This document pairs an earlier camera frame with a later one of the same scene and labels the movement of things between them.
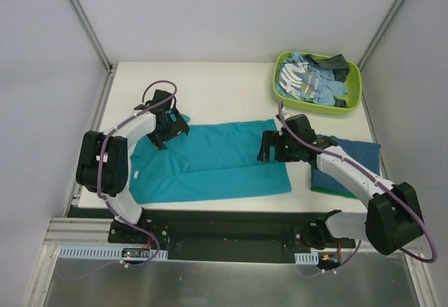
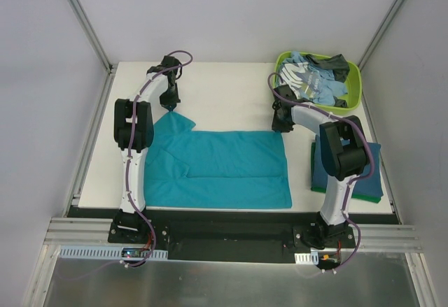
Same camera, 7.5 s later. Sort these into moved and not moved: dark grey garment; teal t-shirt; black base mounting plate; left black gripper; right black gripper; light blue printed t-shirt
Moved: left black gripper; right black gripper; teal t-shirt
Not moved: black base mounting plate; light blue printed t-shirt; dark grey garment
